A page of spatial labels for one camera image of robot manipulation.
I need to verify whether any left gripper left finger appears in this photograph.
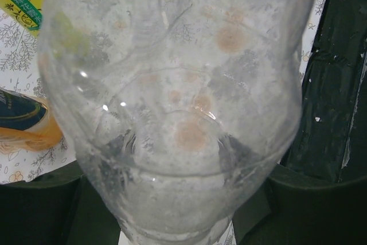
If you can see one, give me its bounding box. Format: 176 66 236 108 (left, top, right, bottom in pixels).
1 162 120 244

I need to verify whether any clear plastic bottle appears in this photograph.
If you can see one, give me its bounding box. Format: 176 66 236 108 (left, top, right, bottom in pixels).
38 0 314 244

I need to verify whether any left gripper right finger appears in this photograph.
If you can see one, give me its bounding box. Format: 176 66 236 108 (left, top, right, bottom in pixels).
233 165 366 244

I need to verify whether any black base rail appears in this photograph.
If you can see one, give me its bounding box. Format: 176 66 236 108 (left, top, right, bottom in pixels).
281 0 366 183

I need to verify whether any orange juice bottle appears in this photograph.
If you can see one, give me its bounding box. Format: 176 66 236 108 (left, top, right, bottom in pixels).
1 89 63 151

